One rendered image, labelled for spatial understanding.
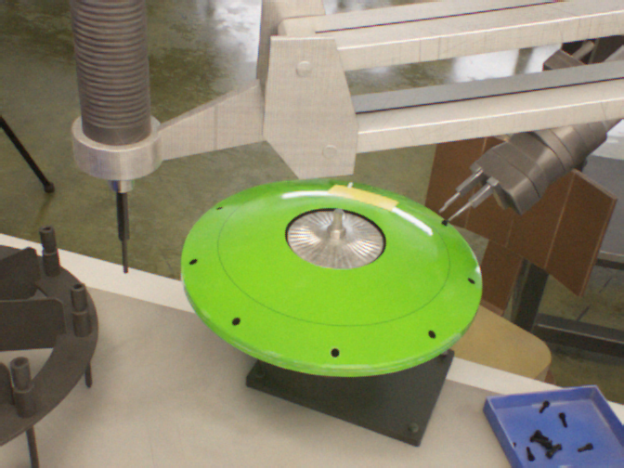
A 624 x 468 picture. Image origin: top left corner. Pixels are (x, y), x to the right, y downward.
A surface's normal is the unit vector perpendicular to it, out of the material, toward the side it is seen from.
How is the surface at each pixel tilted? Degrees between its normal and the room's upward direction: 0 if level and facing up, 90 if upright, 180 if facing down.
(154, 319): 0
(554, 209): 90
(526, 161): 32
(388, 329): 23
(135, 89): 90
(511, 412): 0
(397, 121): 9
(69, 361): 4
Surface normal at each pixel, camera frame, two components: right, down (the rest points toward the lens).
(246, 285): -0.18, -0.62
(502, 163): -0.42, -0.51
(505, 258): -0.62, 0.28
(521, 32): 0.14, 0.61
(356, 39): -0.06, -0.79
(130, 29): 0.66, 0.50
